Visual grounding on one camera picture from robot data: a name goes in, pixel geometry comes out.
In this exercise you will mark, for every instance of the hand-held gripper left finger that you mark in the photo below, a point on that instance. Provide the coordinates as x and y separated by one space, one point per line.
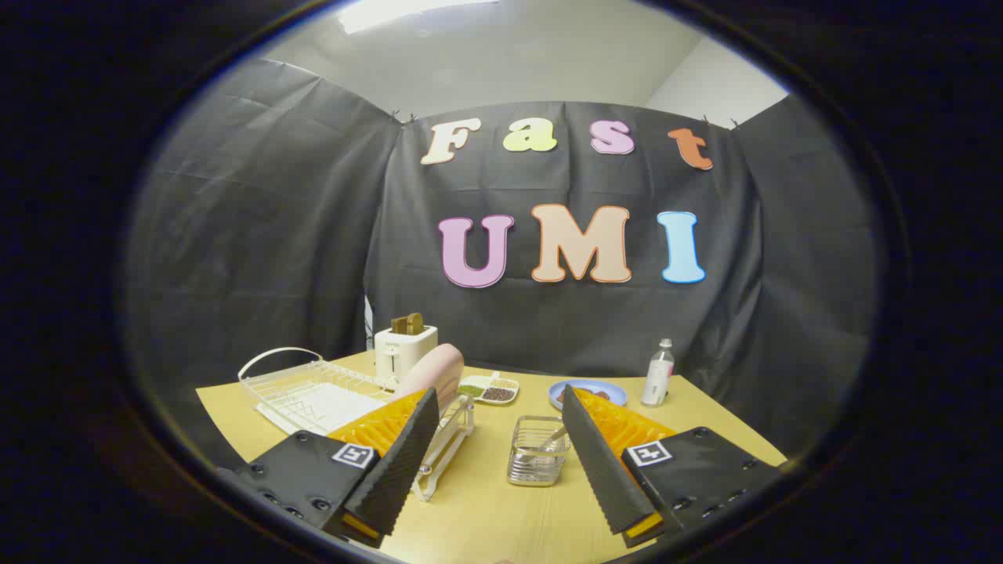
400 462

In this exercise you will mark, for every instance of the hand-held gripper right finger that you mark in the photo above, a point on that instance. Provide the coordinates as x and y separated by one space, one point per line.
599 462

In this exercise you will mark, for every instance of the clear acrylic dish rack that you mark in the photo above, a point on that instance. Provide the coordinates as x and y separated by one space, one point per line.
445 446

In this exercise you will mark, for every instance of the metal spoon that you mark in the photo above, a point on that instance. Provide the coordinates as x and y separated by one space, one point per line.
552 439

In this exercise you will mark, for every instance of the pink plate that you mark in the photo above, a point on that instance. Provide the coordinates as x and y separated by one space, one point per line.
432 374

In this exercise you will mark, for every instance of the blue plate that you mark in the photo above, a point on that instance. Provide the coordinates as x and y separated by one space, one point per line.
597 389

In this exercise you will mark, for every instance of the clear plastic bottle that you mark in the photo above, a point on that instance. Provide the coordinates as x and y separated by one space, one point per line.
657 374

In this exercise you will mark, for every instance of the white toaster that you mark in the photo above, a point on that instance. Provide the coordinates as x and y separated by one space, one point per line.
404 352

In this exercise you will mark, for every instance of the white divided snack tray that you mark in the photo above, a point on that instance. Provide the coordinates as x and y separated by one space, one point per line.
491 389

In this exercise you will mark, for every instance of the toast slice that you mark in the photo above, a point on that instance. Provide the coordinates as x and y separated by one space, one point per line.
408 323

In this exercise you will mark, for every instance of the black backdrop cloth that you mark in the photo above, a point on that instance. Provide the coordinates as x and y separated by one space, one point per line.
548 313

